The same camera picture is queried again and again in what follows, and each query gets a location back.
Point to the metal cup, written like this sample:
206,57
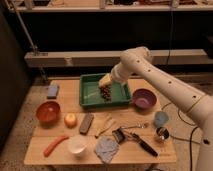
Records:
162,134

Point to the white plastic cup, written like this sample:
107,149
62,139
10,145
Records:
77,145

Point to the light blue cup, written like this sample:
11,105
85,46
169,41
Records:
160,118

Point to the metal shelf rack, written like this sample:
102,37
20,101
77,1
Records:
81,42

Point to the green plastic tray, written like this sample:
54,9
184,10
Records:
90,97

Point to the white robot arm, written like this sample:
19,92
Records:
193,102

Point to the orange carrot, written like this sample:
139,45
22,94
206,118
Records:
49,149

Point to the purple bowl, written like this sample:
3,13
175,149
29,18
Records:
144,98

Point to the wooden spatula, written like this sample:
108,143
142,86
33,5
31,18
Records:
105,125

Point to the small dark metal scraper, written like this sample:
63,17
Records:
119,136

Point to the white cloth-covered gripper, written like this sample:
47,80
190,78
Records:
119,74

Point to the blue sponge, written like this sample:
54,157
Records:
52,91

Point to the metal spoon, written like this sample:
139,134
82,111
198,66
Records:
141,125

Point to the dark red grape bunch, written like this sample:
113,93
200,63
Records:
106,92

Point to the blue grey cloth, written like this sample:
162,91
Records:
106,148

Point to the red bowl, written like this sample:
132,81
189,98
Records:
48,112

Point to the grey brown block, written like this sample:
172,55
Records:
86,123

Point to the yellow apple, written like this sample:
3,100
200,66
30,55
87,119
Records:
70,120

